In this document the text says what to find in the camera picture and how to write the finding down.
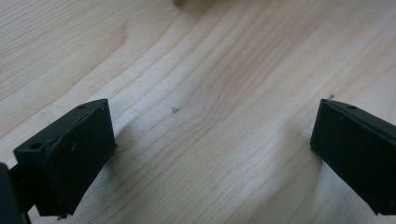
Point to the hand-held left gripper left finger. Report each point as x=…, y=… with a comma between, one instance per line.
x=68, y=161

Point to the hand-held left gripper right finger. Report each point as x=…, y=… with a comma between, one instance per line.
x=358, y=149

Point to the green object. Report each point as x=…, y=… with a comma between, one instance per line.
x=178, y=2

